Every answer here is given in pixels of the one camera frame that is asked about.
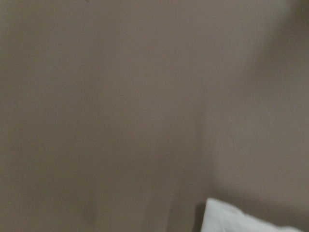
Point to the white printed t-shirt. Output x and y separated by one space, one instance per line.
220 216

